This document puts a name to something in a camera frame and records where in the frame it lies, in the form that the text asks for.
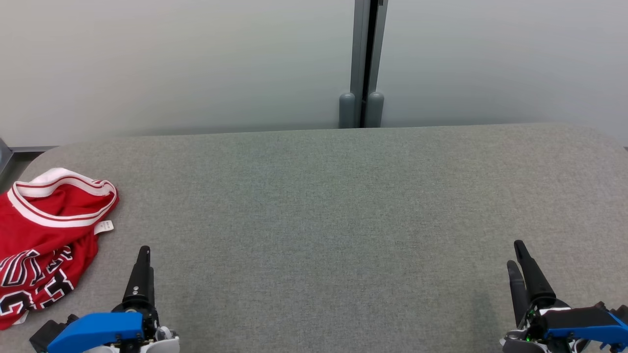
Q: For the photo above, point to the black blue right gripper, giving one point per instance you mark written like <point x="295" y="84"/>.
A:
<point x="564" y="321"/>

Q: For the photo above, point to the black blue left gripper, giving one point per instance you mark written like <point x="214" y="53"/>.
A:
<point x="98" y="328"/>

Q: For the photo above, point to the red basketball jersey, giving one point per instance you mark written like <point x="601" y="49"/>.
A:
<point x="44" y="230"/>

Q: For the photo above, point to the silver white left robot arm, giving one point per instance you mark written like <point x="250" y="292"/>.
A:
<point x="169" y="343"/>

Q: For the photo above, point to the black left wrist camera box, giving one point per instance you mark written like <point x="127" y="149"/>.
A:
<point x="46" y="334"/>

